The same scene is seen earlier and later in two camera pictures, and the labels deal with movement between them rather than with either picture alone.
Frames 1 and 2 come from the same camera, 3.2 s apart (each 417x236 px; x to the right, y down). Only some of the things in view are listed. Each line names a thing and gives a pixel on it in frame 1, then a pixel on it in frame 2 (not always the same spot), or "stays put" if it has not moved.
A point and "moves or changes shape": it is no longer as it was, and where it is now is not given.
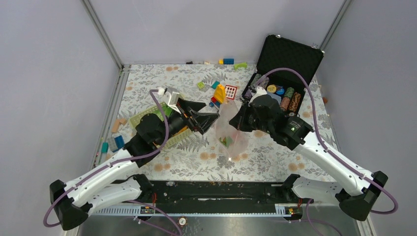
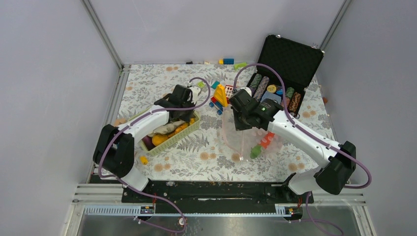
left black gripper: [202, 121] → [187, 117]
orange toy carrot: [227, 140] → [256, 150]
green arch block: [244, 65] stays put
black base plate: [178, 192] stays put
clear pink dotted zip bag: [233, 141] moves or changes shape
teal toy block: [215, 84] stays put
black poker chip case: [278, 52] stays put
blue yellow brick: [226, 61] stays put
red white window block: [230, 91] stays put
